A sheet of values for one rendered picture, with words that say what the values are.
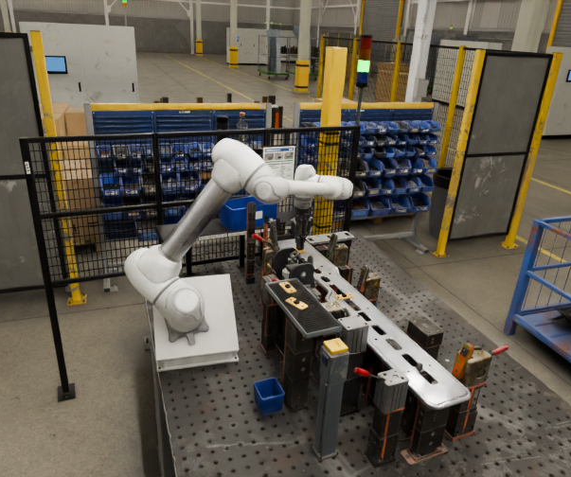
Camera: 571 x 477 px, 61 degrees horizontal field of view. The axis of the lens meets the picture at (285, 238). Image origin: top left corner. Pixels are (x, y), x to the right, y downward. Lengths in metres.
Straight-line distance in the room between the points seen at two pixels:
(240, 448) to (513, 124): 4.21
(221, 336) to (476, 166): 3.55
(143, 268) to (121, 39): 6.72
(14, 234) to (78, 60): 4.89
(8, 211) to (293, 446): 2.79
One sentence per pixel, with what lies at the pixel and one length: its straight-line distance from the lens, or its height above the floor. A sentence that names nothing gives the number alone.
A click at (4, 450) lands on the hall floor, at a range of 3.11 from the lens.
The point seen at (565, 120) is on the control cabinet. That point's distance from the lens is 13.27.
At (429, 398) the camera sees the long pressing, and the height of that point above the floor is 1.00.
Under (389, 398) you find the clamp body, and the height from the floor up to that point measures 1.00.
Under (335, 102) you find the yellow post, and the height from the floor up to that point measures 1.69.
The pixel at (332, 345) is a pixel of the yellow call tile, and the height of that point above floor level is 1.16.
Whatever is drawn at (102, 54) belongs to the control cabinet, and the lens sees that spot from 8.51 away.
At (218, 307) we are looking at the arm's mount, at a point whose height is 0.91.
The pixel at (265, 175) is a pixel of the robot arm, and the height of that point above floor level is 1.58.
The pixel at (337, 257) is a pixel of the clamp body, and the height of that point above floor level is 0.99.
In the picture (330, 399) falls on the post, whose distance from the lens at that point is 1.70.
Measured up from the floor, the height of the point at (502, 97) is 1.59.
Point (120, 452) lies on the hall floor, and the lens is 2.91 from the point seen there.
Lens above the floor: 2.08
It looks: 23 degrees down
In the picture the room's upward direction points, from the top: 3 degrees clockwise
